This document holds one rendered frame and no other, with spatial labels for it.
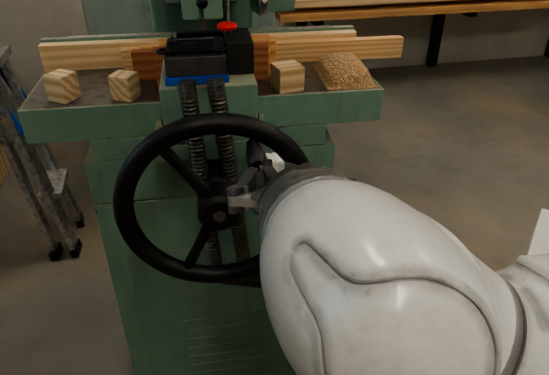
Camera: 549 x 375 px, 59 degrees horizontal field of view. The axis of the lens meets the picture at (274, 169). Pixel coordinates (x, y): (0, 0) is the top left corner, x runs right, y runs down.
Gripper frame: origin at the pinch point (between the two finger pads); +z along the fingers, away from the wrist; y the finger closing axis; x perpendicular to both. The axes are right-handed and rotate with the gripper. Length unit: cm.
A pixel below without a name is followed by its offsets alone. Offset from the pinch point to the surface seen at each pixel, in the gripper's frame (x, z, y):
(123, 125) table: -4.2, 24.6, 21.4
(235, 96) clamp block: -8.4, 13.0, 3.4
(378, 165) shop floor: 37, 165, -73
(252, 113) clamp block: -5.8, 13.9, 1.0
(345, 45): -15.8, 36.9, -20.0
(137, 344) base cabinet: 46, 43, 27
